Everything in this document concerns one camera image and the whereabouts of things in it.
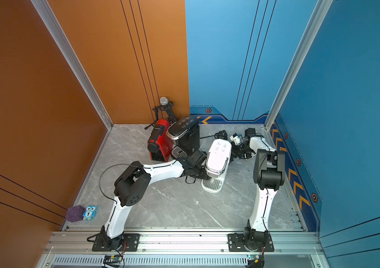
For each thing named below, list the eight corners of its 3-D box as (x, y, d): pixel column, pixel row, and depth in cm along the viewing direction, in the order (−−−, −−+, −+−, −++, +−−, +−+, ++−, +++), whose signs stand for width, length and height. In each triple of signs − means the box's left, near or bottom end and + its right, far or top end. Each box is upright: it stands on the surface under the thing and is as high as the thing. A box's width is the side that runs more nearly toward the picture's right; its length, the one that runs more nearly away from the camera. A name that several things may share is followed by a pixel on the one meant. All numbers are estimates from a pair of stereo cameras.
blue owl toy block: (83, 220, 82) (81, 219, 80) (88, 206, 86) (86, 205, 85) (94, 220, 82) (92, 219, 80) (99, 206, 86) (97, 205, 84)
